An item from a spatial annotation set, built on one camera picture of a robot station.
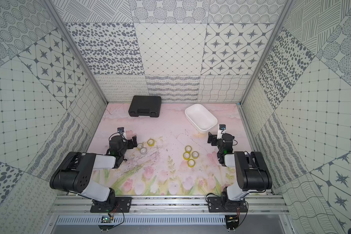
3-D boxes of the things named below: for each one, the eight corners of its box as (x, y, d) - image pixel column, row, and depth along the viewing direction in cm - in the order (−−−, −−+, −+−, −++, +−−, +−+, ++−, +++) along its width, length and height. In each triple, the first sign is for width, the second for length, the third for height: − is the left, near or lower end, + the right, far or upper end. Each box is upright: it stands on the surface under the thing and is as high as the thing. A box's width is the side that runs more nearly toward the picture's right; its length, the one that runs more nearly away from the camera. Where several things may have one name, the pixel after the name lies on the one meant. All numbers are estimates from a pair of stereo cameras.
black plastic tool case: (129, 118, 113) (127, 113, 108) (134, 100, 126) (133, 95, 121) (159, 118, 113) (158, 113, 108) (161, 100, 126) (161, 95, 121)
